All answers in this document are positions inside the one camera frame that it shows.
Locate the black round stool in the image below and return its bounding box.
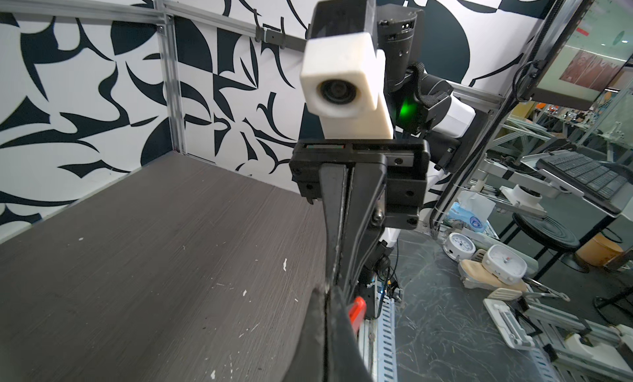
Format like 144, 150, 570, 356
500, 213, 580, 281

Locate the white alarm clock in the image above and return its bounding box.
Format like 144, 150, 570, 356
481, 245, 528, 285

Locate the computer monitor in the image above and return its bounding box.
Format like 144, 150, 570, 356
518, 0, 632, 110

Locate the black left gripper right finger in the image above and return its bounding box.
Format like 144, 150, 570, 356
326, 286, 372, 382

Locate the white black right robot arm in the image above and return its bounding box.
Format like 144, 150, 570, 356
289, 0, 475, 299

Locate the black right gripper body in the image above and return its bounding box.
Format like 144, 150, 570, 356
289, 139, 430, 230

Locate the right aluminium corner post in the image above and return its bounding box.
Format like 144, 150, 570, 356
153, 0, 187, 155

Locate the white slotted cable duct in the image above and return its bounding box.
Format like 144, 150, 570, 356
358, 279, 398, 382

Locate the black computer keyboard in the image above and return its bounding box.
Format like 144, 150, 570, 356
536, 151, 628, 201

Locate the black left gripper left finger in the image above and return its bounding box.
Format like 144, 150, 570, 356
283, 286, 326, 382

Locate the white round gauge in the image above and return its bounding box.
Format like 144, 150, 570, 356
442, 232, 477, 262

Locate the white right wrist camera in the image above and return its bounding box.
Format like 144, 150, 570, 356
300, 0, 393, 140

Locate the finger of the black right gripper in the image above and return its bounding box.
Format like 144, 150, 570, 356
319, 164, 348, 286
336, 154, 387, 298

